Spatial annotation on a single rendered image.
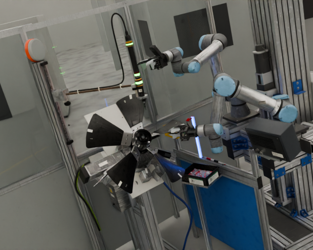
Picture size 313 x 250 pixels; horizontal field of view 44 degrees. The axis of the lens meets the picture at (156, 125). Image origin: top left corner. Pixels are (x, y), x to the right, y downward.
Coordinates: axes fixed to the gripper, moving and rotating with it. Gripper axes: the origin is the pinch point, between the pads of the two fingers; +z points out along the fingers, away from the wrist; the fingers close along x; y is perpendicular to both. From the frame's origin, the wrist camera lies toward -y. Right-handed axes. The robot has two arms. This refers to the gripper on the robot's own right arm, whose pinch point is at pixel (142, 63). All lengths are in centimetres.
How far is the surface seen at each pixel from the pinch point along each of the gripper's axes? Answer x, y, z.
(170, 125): -0.3, 47.8, -10.6
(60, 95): 52, 12, 35
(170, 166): -17, 65, 12
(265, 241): -59, 128, -18
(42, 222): 82, 105, 68
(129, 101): 17.5, 25.5, 4.5
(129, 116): 14.2, 33.7, 9.9
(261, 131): -74, 44, -10
